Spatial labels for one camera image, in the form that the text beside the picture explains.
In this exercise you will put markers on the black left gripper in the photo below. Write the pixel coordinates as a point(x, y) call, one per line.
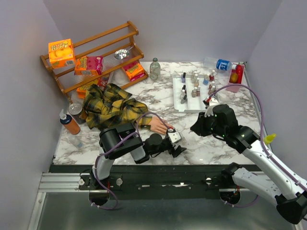
point(178, 151)

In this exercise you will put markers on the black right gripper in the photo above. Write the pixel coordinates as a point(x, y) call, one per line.
point(198, 127)

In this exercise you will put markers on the yellow plaid shirt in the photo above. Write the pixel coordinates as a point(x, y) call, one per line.
point(113, 106)

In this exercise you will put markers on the yellow object behind arm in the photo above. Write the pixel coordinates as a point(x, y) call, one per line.
point(269, 138)

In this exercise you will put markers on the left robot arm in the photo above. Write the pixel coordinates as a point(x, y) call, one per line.
point(117, 141)

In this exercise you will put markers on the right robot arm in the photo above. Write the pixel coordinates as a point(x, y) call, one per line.
point(286, 189)

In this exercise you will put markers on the mannequin hand with long nails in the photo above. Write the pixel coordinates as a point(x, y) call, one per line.
point(158, 126)

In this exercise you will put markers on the silver glitter bottle black cap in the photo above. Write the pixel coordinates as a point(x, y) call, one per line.
point(183, 98)

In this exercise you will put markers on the gold glitter bottle white cap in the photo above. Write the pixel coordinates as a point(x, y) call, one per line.
point(194, 92)

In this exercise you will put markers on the white plastic organizer tray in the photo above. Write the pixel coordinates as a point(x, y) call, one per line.
point(190, 91)

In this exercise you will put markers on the coral polish bottle white cap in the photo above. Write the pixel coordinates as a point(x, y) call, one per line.
point(196, 83)

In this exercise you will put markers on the blue polish bottle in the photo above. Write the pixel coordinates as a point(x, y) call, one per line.
point(206, 79)

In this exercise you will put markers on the pink plastic bin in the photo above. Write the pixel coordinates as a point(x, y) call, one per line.
point(234, 87)

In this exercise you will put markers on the purple polish bottle back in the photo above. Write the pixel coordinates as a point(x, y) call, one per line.
point(183, 77)

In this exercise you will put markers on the yellow lemon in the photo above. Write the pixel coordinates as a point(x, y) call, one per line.
point(233, 78)

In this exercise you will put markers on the plastic water bottle blue label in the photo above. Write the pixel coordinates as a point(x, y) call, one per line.
point(219, 64)

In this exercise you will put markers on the red ketchup bottle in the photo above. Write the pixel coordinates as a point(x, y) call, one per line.
point(239, 72)

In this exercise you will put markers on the glass bottle with cap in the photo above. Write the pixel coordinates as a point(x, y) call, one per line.
point(155, 70)

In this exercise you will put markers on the orange pink box lower shelf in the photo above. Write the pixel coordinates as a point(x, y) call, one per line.
point(134, 70)

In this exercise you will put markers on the red white package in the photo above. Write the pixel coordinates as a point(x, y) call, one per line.
point(103, 81)

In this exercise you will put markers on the small clear bottle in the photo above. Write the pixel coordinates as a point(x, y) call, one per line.
point(75, 141)

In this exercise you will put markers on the metal spoon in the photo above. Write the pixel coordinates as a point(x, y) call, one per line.
point(122, 54)

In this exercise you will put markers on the metal soda can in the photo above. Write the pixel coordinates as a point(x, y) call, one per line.
point(77, 112)

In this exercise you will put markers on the wooden shelf rack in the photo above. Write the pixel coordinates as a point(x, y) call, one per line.
point(104, 44)

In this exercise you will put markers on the orange box bottom shelf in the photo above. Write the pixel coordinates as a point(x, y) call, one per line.
point(81, 91)

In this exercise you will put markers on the orange spray bottle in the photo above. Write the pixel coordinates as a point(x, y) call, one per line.
point(69, 123)

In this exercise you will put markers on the pink orange sponge box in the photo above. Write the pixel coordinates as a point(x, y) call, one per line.
point(89, 65)

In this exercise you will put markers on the orange scrub box large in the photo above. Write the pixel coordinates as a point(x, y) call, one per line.
point(61, 53)

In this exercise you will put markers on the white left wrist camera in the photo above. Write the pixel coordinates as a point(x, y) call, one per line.
point(174, 136)

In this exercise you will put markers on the black mounting rail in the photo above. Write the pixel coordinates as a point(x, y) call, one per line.
point(140, 182)

